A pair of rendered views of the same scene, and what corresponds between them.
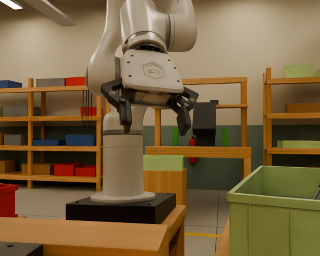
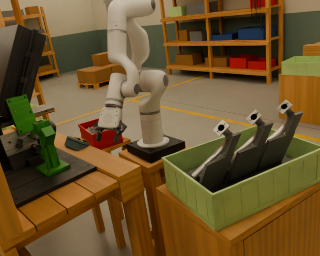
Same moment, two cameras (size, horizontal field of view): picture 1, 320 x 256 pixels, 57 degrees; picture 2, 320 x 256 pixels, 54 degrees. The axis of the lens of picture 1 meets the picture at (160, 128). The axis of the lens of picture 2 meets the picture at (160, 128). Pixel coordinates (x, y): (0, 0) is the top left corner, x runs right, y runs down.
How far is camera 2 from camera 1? 124 cm
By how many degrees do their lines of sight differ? 45
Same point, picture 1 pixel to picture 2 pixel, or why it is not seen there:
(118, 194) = (145, 142)
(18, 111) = (197, 8)
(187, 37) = (129, 94)
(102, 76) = not seen: hidden behind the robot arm
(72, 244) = (102, 168)
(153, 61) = (109, 113)
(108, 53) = not seen: hidden behind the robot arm
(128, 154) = (147, 124)
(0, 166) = (189, 59)
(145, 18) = (110, 90)
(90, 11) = not seen: outside the picture
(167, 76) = (112, 121)
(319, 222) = (181, 179)
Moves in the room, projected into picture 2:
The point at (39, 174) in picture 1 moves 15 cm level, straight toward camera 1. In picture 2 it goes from (218, 66) to (217, 68)
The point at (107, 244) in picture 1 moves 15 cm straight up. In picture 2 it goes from (109, 170) to (104, 144)
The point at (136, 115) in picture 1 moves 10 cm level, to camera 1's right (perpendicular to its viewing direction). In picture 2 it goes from (150, 104) to (164, 106)
